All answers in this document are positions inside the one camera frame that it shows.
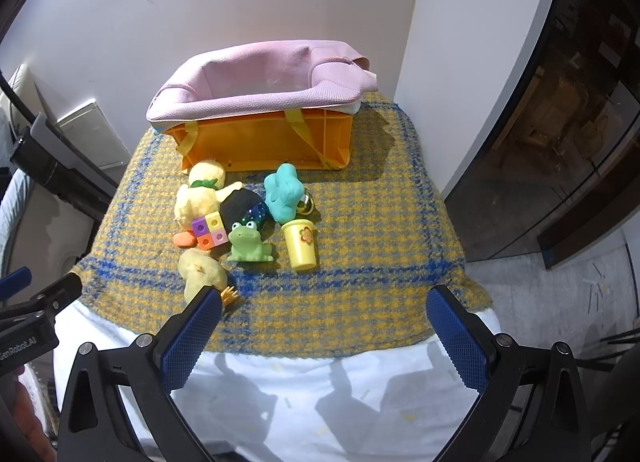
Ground yellow cup with flower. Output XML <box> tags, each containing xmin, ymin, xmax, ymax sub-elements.
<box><xmin>281</xmin><ymin>219</ymin><xmax>320</xmax><ymax>272</ymax></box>

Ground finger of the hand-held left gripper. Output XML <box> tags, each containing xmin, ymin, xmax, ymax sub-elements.
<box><xmin>0</xmin><ymin>273</ymin><xmax>84</xmax><ymax>325</ymax></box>
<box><xmin>0</xmin><ymin>267</ymin><xmax>32</xmax><ymax>302</ymax></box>

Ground beige leather chair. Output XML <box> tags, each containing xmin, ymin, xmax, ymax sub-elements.
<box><xmin>0</xmin><ymin>64</ymin><xmax>53</xmax><ymax>115</ymax></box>

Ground orange plastic storage box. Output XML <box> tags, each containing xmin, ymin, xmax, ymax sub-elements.
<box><xmin>172</xmin><ymin>108</ymin><xmax>354</xmax><ymax>173</ymax></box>

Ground yellow blue houndstooth blanket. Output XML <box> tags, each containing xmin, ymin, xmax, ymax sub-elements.
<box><xmin>70</xmin><ymin>92</ymin><xmax>493</xmax><ymax>360</ymax></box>

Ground green frog toy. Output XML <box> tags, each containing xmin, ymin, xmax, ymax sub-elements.
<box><xmin>227</xmin><ymin>221</ymin><xmax>275</xmax><ymax>264</ymax></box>

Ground white sheet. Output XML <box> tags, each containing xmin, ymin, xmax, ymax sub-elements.
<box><xmin>52</xmin><ymin>299</ymin><xmax>501</xmax><ymax>462</ymax></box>

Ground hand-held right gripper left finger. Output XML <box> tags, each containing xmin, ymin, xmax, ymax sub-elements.
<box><xmin>57</xmin><ymin>286</ymin><xmax>223</xmax><ymax>462</ymax></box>

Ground black grey appliance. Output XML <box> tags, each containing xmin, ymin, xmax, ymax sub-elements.
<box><xmin>10</xmin><ymin>112</ymin><xmax>118</xmax><ymax>215</ymax></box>

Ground teal plush flower toy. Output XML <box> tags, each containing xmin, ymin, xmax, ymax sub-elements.
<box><xmin>263</xmin><ymin>163</ymin><xmax>305</xmax><ymax>223</ymax></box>

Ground black dotted plush toy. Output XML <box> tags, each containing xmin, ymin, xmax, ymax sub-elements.
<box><xmin>220</xmin><ymin>186</ymin><xmax>269</xmax><ymax>238</ymax></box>

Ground black cable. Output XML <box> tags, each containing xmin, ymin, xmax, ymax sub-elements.
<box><xmin>0</xmin><ymin>69</ymin><xmax>42</xmax><ymax>119</ymax></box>

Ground black tripod legs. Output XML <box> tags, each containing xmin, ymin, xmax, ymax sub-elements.
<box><xmin>590</xmin><ymin>324</ymin><xmax>640</xmax><ymax>374</ymax></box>

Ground multicoloured toy cube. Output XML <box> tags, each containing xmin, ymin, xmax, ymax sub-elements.
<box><xmin>192</xmin><ymin>212</ymin><xmax>229</xmax><ymax>251</ymax></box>

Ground white wall heater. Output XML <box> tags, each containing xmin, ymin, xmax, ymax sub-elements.
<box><xmin>55</xmin><ymin>99</ymin><xmax>132</xmax><ymax>169</ymax></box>

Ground yellow plush duck green bow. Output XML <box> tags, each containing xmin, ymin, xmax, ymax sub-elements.
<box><xmin>171</xmin><ymin>159</ymin><xmax>242</xmax><ymax>248</ymax></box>

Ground small yellow plush chick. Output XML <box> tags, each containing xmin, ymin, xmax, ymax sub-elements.
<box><xmin>179</xmin><ymin>247</ymin><xmax>237</xmax><ymax>313</ymax></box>

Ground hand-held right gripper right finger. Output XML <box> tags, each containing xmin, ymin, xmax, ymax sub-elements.
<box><xmin>426</xmin><ymin>284</ymin><xmax>606</xmax><ymax>462</ymax></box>

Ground pink fabric box liner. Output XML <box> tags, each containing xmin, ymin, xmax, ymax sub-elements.
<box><xmin>146</xmin><ymin>40</ymin><xmax>377</xmax><ymax>135</ymax></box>

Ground yellow fabric strap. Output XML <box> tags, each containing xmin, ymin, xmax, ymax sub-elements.
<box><xmin>286</xmin><ymin>109</ymin><xmax>335</xmax><ymax>169</ymax></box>
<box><xmin>175</xmin><ymin>121</ymin><xmax>202</xmax><ymax>159</ymax></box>

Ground dark glass cabinet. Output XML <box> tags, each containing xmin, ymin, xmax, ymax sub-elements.
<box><xmin>444</xmin><ymin>0</ymin><xmax>640</xmax><ymax>270</ymax></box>

